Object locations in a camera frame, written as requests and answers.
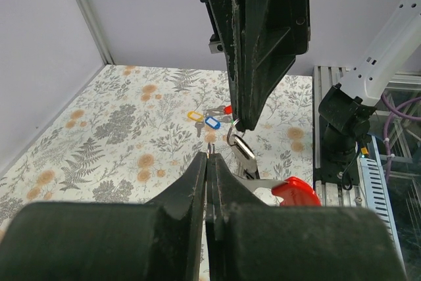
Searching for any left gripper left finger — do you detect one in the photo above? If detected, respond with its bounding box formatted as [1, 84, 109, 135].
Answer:
[1, 153, 207, 280]

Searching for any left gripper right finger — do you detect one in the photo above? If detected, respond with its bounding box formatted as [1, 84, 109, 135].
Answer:
[207, 155, 407, 280]

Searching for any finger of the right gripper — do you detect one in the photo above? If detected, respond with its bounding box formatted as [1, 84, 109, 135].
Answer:
[207, 0, 245, 128]
[230, 0, 296, 130]

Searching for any grey red key ring holder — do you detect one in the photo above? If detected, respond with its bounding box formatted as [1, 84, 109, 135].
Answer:
[205, 142, 322, 208]

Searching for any red key tag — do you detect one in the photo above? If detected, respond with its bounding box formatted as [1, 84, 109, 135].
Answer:
[224, 105, 232, 115]

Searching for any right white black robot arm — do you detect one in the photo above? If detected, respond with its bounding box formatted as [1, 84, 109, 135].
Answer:
[200, 0, 420, 163]

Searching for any blue key tag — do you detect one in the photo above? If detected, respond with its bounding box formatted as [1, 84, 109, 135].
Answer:
[205, 116, 221, 130]

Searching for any yellow key tag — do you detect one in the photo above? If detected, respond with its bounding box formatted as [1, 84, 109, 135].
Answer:
[187, 111, 204, 122]

